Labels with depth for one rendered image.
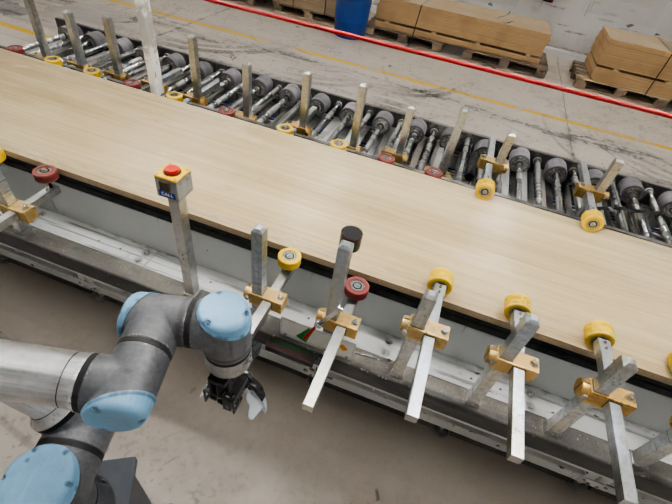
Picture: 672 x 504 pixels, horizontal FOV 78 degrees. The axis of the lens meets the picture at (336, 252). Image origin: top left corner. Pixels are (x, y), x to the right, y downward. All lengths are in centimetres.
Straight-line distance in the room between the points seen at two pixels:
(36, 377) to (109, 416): 12
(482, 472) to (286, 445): 89
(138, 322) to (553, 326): 122
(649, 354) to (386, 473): 112
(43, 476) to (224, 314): 59
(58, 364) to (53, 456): 46
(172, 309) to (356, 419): 147
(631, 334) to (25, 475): 170
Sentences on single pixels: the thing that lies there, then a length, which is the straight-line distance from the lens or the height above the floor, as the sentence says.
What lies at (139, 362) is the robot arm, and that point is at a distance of 72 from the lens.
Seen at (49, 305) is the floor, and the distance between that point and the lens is 266.
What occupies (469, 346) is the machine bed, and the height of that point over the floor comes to 71.
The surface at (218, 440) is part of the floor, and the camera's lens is 204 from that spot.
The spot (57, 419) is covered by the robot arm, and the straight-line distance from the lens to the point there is 120.
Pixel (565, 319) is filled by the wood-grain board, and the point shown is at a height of 90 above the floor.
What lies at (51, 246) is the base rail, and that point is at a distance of 188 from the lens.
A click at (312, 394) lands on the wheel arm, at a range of 116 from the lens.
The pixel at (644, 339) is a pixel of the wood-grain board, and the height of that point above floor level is 90.
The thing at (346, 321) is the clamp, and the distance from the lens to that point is 129.
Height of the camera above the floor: 189
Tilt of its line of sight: 44 degrees down
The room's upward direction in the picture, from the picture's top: 10 degrees clockwise
